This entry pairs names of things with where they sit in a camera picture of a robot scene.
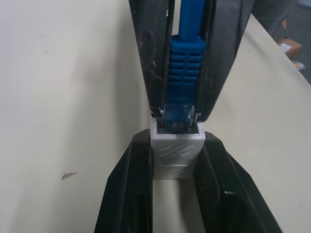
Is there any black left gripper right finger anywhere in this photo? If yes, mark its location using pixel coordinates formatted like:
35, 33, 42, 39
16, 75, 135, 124
193, 132, 284, 233

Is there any brown cardboard box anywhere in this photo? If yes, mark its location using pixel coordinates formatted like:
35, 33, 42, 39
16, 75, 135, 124
276, 36, 302, 58

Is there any white ethernet coupler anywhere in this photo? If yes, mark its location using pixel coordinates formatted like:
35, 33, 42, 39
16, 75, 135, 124
150, 117, 207, 181

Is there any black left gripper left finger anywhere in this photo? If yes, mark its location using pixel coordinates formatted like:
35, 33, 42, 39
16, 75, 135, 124
93, 129, 154, 233

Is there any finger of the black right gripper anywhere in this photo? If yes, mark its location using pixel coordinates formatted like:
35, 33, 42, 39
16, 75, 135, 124
196, 0, 255, 122
128, 0, 175, 119

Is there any blue ethernet cable plug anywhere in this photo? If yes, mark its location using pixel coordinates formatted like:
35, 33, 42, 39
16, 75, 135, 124
163, 0, 210, 129

